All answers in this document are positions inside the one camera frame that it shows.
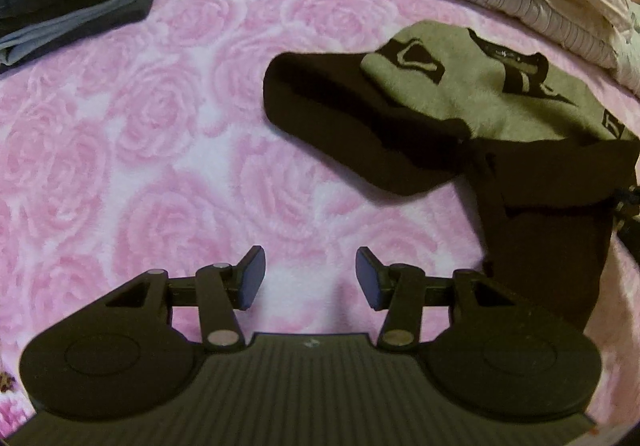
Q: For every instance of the black and grey sweater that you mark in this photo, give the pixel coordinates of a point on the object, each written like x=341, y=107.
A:
x=350, y=126

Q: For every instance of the pink floral blanket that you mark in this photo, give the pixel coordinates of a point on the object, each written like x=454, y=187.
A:
x=150, y=151

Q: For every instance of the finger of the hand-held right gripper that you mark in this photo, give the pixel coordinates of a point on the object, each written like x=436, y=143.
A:
x=629, y=208

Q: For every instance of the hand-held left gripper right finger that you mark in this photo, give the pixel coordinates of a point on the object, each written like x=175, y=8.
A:
x=367, y=276

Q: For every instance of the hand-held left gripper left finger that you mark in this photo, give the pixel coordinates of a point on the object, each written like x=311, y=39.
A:
x=252, y=276

